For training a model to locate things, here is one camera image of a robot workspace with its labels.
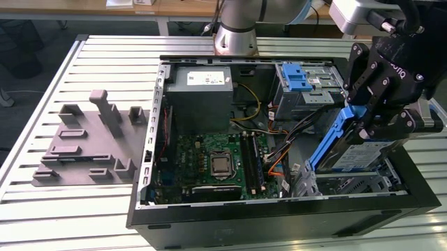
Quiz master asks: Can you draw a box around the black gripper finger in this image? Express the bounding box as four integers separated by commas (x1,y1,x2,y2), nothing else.
354,109,421,144
342,41,398,106

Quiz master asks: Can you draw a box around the hard disk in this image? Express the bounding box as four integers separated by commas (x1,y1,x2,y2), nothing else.
306,103,400,174

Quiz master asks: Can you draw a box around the metal disk bay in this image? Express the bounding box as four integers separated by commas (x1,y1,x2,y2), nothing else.
302,156,402,197

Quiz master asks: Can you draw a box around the metal optical drive cage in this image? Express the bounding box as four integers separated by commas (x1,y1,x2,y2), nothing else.
272,62,348,121

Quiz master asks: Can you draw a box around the blue plastic drive latch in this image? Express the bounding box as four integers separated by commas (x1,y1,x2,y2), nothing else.
281,64,308,92

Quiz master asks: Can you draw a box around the installed RAM stick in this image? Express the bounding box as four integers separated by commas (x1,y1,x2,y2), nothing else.
250,134,266,189

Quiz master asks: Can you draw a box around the black RAM slot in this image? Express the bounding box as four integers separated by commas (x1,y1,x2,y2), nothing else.
240,132,257,191

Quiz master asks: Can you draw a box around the grey power supply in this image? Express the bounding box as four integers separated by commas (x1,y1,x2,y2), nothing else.
162,65,233,134

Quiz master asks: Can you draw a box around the black PC case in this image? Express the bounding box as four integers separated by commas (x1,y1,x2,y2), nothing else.
125,54,441,249

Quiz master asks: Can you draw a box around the black CPU socket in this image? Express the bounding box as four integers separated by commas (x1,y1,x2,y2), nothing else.
206,150,234,181

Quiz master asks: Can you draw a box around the silver CPU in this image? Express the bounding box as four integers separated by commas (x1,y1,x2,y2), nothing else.
209,156,233,176

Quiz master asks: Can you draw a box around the black graphics card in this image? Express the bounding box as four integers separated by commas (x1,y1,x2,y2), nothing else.
181,184,242,203

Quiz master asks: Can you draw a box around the green motherboard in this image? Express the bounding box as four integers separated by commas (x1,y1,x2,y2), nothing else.
153,132,280,203

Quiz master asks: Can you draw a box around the black case fan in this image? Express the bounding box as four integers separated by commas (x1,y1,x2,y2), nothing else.
154,104,176,169

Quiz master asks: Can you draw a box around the grey parts rack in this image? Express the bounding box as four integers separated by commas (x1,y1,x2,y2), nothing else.
30,88,154,188

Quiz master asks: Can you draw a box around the wooden desk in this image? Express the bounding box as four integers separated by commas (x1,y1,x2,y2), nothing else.
0,0,353,37

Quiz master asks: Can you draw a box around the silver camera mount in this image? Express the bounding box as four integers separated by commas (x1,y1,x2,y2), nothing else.
416,98,442,134
329,0,393,35

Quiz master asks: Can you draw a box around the black cable bundle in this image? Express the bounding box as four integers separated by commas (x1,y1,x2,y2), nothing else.
266,104,345,164

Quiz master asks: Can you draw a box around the yellow wire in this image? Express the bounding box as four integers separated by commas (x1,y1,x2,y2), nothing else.
229,83,261,121

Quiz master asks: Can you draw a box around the orange wire bundle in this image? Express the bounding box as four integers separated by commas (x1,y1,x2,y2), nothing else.
266,146,292,181

